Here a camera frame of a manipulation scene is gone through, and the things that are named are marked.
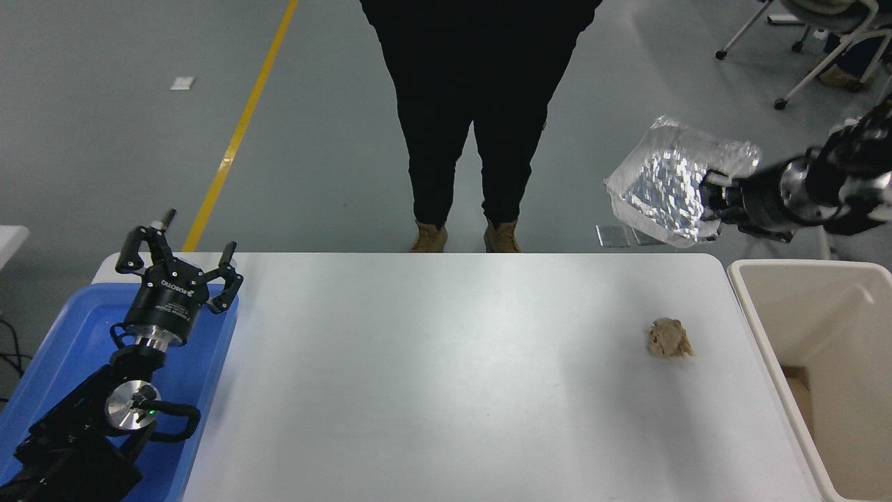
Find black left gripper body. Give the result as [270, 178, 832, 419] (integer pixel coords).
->
[125, 258, 211, 347]

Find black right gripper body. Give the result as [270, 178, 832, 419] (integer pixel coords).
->
[739, 162, 793, 236]

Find silver foil tray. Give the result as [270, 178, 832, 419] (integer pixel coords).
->
[604, 115, 762, 248]

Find blue plastic tray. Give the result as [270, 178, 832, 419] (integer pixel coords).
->
[0, 282, 240, 502]

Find large pale bin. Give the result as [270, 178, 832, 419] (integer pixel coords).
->
[727, 260, 892, 502]

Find crumpled tan paper ball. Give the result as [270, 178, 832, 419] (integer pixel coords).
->
[646, 317, 695, 360]

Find person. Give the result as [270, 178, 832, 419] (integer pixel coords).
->
[819, 28, 892, 90]
[357, 0, 606, 254]

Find brown cardboard piece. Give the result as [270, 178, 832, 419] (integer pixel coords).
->
[780, 366, 815, 436]

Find black floor cables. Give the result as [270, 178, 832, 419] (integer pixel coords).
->
[0, 317, 33, 405]

